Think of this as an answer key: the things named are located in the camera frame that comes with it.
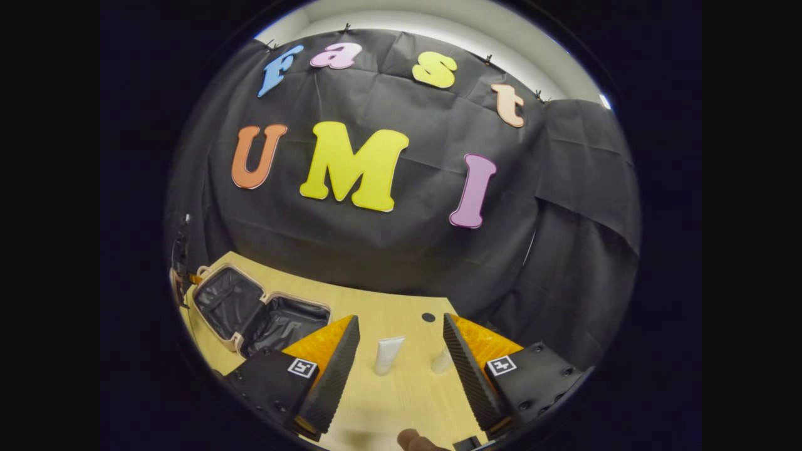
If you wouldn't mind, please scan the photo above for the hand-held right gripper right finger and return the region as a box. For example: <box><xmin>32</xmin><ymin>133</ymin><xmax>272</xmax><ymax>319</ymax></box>
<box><xmin>442</xmin><ymin>313</ymin><xmax>593</xmax><ymax>442</ymax></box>

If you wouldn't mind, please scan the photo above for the white squeeze tube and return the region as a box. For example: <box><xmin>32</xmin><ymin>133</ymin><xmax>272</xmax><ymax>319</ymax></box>
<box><xmin>374</xmin><ymin>336</ymin><xmax>406</xmax><ymax>377</ymax></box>

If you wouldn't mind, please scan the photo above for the black backdrop cloth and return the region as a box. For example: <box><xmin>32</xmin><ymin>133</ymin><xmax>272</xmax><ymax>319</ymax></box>
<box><xmin>164</xmin><ymin>28</ymin><xmax>642</xmax><ymax>376</ymax></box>

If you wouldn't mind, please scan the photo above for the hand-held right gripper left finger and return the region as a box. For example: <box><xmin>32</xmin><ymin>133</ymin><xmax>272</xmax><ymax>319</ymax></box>
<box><xmin>224</xmin><ymin>315</ymin><xmax>362</xmax><ymax>443</ymax></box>

